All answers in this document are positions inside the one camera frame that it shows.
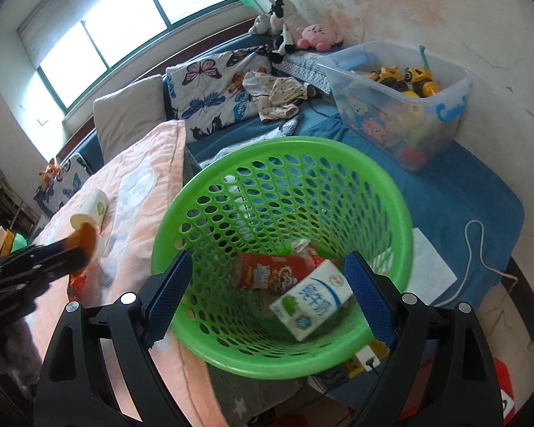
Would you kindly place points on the green plastic basket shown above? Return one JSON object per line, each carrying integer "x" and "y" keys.
{"x": 213, "y": 178}

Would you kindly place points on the metal storage rack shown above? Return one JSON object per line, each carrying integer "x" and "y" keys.
{"x": 9, "y": 200}

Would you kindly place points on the grey white plush toy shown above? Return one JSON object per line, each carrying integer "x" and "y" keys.
{"x": 260, "y": 24}

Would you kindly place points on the white tissue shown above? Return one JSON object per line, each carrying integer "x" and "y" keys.
{"x": 303, "y": 248}

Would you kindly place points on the orange snack bag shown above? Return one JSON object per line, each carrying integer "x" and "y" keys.
{"x": 76, "y": 287}

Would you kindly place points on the orange fox plush toy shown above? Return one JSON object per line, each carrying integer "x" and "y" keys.
{"x": 49, "y": 173}

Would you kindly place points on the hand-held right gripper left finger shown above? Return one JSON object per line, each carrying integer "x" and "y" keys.
{"x": 169, "y": 293}

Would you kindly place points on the pink round plush toy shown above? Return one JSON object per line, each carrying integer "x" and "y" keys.
{"x": 318, "y": 35}

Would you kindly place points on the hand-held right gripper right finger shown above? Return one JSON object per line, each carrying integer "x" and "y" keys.
{"x": 367, "y": 296}

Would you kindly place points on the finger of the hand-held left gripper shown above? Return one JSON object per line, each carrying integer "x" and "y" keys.
{"x": 31, "y": 253}
{"x": 62, "y": 260}

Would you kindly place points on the blue sofa bed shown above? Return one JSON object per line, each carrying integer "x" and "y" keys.
{"x": 449, "y": 195}

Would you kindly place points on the red printed noodle cup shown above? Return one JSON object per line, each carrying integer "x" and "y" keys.
{"x": 271, "y": 271}

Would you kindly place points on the small butterfly print cushion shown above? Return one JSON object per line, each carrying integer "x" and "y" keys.
{"x": 73, "y": 178}

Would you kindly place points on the grey pillow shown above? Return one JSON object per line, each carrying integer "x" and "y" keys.
{"x": 129, "y": 115}

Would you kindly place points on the blue white patterned folded blanket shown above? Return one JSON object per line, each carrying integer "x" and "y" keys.
{"x": 302, "y": 64}

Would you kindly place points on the white sock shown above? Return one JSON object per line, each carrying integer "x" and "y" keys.
{"x": 290, "y": 125}

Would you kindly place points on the black white cow plush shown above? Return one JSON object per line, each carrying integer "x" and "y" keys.
{"x": 285, "y": 20}

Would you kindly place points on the beige patterned clothes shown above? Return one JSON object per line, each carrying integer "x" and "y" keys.
{"x": 276, "y": 93}

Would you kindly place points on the white paper sheet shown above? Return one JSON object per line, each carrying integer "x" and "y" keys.
{"x": 431, "y": 271}

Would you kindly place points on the pink printed blanket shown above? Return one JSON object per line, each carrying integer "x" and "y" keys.
{"x": 129, "y": 195}

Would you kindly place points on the large butterfly print cushion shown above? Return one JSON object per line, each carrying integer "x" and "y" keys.
{"x": 213, "y": 93}

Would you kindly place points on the yellow toy excavator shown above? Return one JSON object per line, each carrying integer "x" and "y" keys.
{"x": 405, "y": 80}

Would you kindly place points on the yellow power strip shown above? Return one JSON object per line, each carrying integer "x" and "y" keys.
{"x": 360, "y": 360}

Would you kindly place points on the white milk carton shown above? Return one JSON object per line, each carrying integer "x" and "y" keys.
{"x": 311, "y": 302}

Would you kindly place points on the yellow white paper cup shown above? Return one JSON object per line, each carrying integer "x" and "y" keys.
{"x": 91, "y": 211}

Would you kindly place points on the orange peel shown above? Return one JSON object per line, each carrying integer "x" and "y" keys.
{"x": 84, "y": 238}

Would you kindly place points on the white roller blind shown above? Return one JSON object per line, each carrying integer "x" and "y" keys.
{"x": 71, "y": 13}

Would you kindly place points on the red plastic object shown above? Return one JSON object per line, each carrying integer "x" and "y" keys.
{"x": 503, "y": 391}

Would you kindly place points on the green framed window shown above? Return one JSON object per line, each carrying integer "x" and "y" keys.
{"x": 115, "y": 22}

